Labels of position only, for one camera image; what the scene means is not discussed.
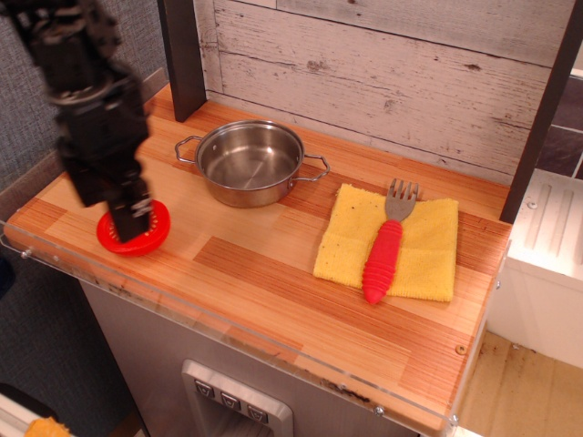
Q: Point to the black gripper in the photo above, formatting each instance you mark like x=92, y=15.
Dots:
x=101, y=128

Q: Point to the red plastic tomato half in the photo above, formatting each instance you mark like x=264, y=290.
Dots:
x=159, y=227

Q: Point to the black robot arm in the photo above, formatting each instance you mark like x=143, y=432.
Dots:
x=72, y=42

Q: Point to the clear acrylic edge guard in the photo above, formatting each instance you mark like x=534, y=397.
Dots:
x=151, y=333

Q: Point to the stainless steel pot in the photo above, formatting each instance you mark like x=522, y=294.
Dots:
x=251, y=163

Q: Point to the silver dispenser panel with buttons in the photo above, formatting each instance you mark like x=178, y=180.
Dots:
x=222, y=406

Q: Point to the yellow object at corner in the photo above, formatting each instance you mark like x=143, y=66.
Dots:
x=46, y=427

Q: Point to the yellow folded cloth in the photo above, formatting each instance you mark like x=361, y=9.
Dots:
x=412, y=258

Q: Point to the fork with red handle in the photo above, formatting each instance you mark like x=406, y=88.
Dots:
x=380, y=267

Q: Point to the dark right upright post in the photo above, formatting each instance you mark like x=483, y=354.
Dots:
x=556, y=84

